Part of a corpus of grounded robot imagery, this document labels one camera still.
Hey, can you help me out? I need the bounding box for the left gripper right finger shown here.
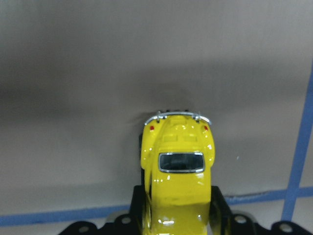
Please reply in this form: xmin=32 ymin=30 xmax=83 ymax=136
xmin=209 ymin=186 xmax=312 ymax=235

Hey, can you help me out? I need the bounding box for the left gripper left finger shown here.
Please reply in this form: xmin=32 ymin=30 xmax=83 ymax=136
xmin=60 ymin=185 xmax=145 ymax=235

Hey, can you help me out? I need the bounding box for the yellow beetle toy car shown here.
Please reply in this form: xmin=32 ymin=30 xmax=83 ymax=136
xmin=140 ymin=111 xmax=215 ymax=235

